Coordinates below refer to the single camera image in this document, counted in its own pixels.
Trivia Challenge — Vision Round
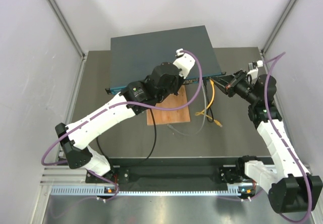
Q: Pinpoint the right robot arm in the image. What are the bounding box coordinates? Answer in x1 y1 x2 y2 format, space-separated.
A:
212 70 322 214

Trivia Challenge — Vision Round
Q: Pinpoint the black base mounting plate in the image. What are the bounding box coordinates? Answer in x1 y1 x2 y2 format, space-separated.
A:
85 157 268 184

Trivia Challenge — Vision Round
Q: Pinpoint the grey ethernet cable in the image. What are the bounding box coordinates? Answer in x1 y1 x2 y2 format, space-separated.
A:
167 82 208 136

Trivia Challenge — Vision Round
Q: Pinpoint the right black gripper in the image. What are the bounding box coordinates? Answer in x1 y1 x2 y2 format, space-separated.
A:
210 70 258 104

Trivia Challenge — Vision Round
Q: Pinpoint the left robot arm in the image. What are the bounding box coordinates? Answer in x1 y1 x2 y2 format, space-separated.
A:
55 60 195 182

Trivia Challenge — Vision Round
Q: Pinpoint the short black ethernet cable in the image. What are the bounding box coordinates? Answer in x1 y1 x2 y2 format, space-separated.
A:
203 80 215 123

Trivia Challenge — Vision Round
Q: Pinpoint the dark grey network switch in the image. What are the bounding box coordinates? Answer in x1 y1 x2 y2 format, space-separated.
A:
106 26 222 95

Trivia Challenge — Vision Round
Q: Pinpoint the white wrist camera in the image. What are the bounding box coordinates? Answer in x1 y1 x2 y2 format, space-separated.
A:
173 48 195 79
247 60 263 79

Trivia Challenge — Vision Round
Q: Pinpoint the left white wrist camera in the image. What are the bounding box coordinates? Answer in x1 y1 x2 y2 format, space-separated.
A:
173 48 195 79

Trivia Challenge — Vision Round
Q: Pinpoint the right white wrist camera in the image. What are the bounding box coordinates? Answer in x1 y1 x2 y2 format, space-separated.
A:
247 60 263 79

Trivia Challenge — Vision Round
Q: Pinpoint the yellow ethernet cable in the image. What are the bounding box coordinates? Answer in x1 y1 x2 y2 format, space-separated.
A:
195 79 224 129

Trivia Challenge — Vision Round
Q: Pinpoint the grey slotted cable duct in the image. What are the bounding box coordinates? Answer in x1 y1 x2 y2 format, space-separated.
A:
50 185 255 196

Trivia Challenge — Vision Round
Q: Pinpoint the wooden board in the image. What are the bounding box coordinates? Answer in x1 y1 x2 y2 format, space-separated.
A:
152 86 191 125

